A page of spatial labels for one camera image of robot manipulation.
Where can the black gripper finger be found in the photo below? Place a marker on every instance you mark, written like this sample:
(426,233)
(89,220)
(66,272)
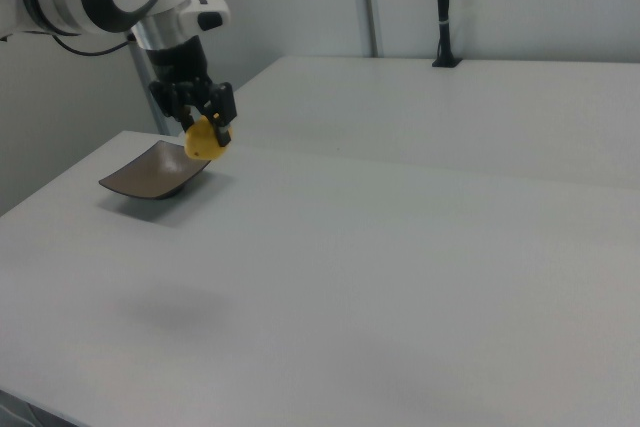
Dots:
(172,102)
(225,102)

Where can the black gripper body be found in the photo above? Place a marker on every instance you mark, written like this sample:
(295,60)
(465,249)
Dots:
(180,64)

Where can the yellow lemon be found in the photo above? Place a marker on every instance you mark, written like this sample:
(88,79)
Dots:
(202,142)

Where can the brown square ceramic plate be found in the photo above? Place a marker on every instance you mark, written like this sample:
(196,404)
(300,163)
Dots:
(150,172)

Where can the black camera pole with base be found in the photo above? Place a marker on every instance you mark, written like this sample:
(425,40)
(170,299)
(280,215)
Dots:
(443,2)

